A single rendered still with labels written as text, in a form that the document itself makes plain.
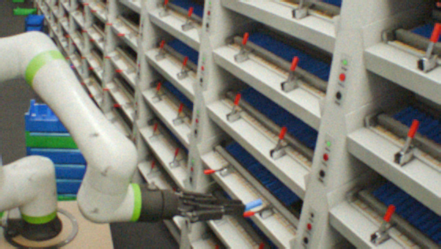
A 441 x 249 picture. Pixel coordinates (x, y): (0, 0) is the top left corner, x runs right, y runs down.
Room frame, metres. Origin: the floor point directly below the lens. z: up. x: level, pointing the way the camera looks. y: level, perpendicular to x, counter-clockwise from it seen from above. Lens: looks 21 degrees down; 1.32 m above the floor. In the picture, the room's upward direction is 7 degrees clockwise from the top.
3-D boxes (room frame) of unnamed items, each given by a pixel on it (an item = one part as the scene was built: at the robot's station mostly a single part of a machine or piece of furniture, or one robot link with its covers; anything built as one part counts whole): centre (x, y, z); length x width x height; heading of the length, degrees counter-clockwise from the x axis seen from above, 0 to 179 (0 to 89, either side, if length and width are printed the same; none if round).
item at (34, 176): (1.24, 0.55, 0.53); 0.16 x 0.13 x 0.19; 137
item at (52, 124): (2.04, 0.75, 0.44); 0.30 x 0.20 x 0.08; 105
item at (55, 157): (2.04, 0.75, 0.28); 0.30 x 0.20 x 0.08; 105
